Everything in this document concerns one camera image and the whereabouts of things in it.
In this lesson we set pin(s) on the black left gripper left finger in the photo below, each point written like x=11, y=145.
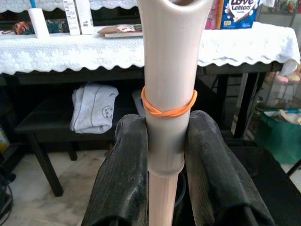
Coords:
x=124, y=169

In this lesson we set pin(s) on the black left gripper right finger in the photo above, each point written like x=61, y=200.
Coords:
x=211, y=169

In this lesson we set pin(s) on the black floor mat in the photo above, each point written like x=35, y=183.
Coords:
x=270, y=188

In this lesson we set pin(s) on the white folded towel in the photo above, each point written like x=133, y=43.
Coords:
x=94, y=108

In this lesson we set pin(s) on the orange rubber band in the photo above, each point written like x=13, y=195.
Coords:
x=164, y=113

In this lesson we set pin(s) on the green fabric bag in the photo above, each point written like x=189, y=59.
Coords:
x=279, y=139

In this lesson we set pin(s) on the black wooden bench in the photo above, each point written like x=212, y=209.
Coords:
x=47, y=124

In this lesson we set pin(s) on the black wooden table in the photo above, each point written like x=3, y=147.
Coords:
x=70, y=76

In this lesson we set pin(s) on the white lace tablecloth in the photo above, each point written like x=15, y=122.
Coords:
x=82, y=51

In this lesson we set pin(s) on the thin flat book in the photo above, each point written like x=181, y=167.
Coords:
x=124, y=35

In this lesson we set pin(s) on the brown flat pouch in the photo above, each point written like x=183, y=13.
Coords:
x=115, y=29

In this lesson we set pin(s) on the pink box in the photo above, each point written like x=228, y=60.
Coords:
x=210, y=16

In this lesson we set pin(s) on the orange book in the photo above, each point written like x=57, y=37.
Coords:
x=219, y=14

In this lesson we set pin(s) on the blue Love Letters box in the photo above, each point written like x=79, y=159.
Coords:
x=240, y=16

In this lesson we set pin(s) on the white tall carton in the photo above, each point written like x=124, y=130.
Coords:
x=85, y=16
x=71, y=17

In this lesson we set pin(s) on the dark floral pouch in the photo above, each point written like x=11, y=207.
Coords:
x=21, y=27

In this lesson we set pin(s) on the white lace runner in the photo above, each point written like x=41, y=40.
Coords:
x=54, y=4

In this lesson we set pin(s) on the blue plastic stick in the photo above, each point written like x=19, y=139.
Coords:
x=33, y=3

